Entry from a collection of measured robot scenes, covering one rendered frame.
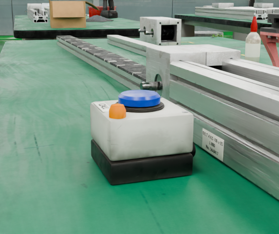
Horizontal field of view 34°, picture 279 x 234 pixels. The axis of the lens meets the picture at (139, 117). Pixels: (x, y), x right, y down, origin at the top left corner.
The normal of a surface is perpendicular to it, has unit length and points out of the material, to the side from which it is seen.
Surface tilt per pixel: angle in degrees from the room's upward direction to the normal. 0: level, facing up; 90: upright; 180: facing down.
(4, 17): 90
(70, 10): 68
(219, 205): 0
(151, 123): 90
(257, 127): 90
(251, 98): 90
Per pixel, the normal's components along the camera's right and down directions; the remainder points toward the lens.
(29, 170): 0.00, -0.97
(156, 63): -0.95, 0.08
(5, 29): 0.24, 0.25
